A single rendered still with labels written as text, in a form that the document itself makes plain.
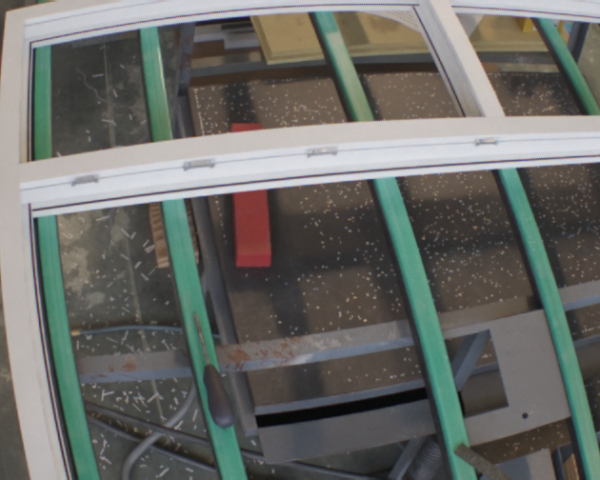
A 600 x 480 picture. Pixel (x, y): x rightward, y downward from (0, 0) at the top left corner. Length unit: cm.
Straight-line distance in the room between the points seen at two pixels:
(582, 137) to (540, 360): 47
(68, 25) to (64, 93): 110
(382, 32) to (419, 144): 63
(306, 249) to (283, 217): 8
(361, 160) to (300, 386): 40
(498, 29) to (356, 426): 107
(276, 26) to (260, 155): 67
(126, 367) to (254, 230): 49
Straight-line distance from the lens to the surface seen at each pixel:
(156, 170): 172
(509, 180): 188
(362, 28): 240
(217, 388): 154
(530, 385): 168
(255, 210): 204
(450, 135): 181
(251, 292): 199
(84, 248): 275
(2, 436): 250
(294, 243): 206
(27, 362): 152
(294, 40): 233
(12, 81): 186
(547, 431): 196
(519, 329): 173
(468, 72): 194
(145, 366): 164
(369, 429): 191
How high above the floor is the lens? 227
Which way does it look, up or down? 54 degrees down
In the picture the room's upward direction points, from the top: 9 degrees clockwise
